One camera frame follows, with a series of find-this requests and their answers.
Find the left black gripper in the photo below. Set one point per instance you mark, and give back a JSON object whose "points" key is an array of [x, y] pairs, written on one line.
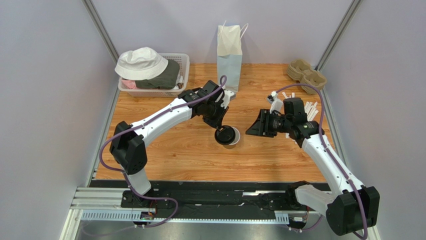
{"points": [[218, 122]]}

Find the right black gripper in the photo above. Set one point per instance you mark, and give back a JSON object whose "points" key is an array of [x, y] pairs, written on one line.
{"points": [[263, 123]]}

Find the black coffee cup lid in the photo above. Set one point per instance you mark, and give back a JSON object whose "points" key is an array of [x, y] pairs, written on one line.
{"points": [[224, 135]]}

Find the white paper coffee cup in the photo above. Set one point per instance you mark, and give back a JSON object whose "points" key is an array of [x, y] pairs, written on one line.
{"points": [[237, 137]]}

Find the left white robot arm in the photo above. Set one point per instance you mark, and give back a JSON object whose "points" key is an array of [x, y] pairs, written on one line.
{"points": [[129, 142]]}

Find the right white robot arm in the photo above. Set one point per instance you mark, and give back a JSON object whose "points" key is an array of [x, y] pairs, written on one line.
{"points": [[350, 206]]}

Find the bundle of wrapped straws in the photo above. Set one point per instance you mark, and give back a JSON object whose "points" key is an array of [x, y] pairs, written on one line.
{"points": [[311, 110]]}

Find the olive green cloth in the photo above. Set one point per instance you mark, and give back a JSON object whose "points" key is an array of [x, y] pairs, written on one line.
{"points": [[167, 80]]}

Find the white plastic basket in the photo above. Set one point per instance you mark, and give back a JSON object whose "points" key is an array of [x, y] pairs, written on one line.
{"points": [[184, 62]]}

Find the white paper bag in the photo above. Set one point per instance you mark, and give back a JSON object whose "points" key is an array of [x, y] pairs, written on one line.
{"points": [[230, 54]]}

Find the cardboard cup carrier stack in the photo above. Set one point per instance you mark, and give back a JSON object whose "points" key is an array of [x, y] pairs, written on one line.
{"points": [[302, 72]]}

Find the white bucket hat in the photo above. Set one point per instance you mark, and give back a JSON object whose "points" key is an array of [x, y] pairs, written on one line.
{"points": [[140, 64]]}

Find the pink cloth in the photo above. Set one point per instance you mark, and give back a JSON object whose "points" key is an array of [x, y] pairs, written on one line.
{"points": [[129, 84]]}

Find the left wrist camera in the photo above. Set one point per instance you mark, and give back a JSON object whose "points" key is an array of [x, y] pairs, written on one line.
{"points": [[226, 98]]}

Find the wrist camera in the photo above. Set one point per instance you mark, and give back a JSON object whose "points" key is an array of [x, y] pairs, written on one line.
{"points": [[226, 98], [276, 103]]}

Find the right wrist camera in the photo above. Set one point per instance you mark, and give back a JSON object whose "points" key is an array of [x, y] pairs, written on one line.
{"points": [[276, 103]]}

